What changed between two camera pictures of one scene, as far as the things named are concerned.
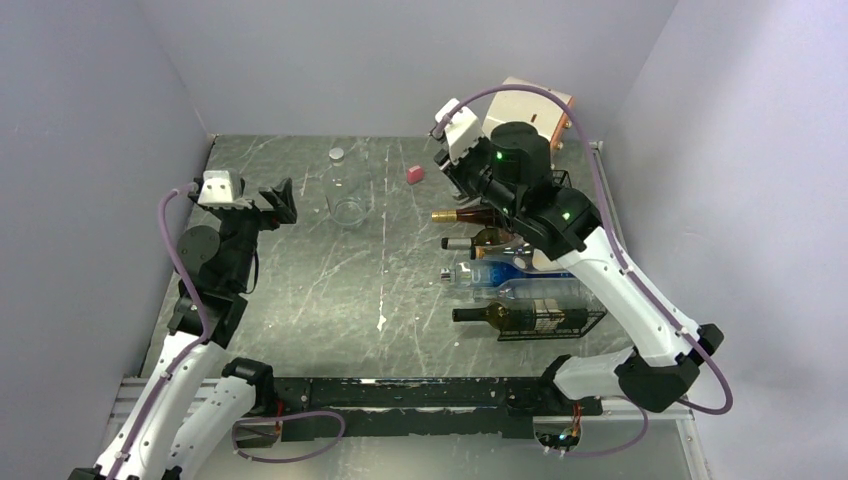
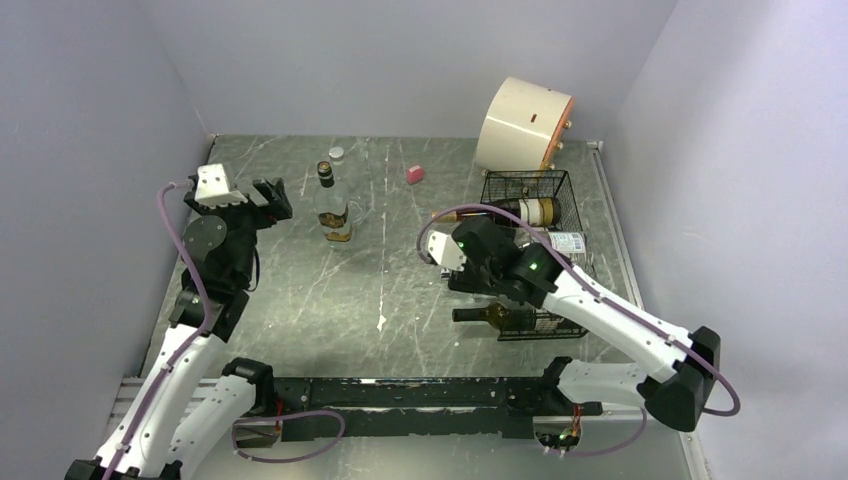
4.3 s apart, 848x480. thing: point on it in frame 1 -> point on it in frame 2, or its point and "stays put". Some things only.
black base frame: (476, 408) stays put
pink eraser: (415, 174) stays put
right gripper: (455, 170) -> (468, 281)
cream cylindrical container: (516, 105) stays put
